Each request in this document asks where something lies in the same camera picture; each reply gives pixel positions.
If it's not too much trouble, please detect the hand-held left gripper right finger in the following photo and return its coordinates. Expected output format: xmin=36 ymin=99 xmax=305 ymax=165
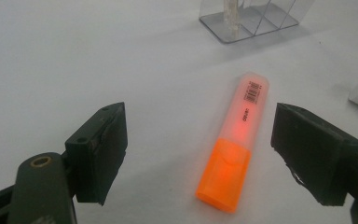
xmin=269 ymin=102 xmax=358 ymax=207

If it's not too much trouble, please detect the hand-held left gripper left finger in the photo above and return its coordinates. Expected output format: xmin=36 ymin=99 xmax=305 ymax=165
xmin=64 ymin=101 xmax=129 ymax=206

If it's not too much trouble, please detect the orange highlighter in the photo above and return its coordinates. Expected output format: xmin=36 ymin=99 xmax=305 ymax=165
xmin=194 ymin=71 xmax=270 ymax=215

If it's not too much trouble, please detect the clear acrylic organizer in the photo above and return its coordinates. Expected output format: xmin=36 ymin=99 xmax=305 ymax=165
xmin=198 ymin=0 xmax=317 ymax=45

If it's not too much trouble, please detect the clear ballpoint pen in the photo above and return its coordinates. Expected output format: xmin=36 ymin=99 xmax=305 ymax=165
xmin=222 ymin=0 xmax=242 ymax=40

